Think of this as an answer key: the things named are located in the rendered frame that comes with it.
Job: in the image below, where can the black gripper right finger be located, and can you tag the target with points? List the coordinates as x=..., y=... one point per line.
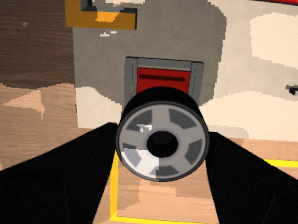
x=246, y=189

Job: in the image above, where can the yellow tape line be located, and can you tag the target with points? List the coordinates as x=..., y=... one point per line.
x=113, y=194

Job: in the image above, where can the black wheel with grey hub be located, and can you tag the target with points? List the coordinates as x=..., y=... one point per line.
x=167, y=109

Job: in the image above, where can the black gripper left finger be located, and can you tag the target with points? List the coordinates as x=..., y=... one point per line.
x=63, y=186

